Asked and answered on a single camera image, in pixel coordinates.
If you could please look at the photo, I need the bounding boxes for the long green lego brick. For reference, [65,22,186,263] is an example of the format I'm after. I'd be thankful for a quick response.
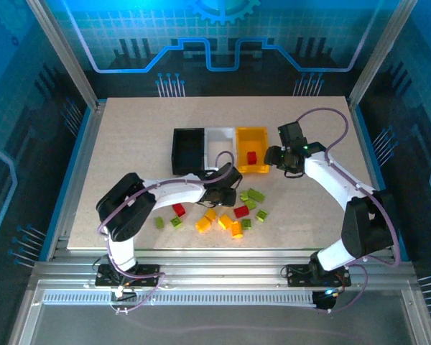
[246,188,266,204]

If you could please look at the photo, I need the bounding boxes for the yellow plastic bin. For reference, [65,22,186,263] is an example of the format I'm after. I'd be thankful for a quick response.
[235,126,271,175]

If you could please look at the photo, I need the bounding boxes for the black plastic bin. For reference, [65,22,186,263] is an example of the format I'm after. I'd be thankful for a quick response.
[170,127,206,176]

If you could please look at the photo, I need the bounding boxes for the white plastic bin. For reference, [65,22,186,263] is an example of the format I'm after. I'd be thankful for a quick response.
[203,126,238,170]

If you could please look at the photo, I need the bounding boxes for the aluminium front beam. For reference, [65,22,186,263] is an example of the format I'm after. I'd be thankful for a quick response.
[30,261,420,292]

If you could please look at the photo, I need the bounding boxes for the black controller box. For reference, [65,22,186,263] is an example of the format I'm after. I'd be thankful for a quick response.
[311,289,338,313]

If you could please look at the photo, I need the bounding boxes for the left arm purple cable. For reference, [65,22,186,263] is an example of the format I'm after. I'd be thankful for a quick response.
[97,150,236,316]

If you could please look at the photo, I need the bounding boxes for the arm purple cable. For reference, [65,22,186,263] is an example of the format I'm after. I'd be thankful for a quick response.
[97,150,236,316]
[296,107,403,313]

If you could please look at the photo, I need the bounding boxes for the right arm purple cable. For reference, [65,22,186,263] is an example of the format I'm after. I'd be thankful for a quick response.
[296,107,403,313]

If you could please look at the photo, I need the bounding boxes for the white slotted cable duct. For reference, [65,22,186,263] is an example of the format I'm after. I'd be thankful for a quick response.
[41,293,319,305]

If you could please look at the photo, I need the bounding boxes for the aluminium side rail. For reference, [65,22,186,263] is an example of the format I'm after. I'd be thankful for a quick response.
[45,102,107,262]

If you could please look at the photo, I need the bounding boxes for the aluminium frame post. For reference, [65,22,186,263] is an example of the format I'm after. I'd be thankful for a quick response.
[25,0,107,111]
[347,0,420,111]

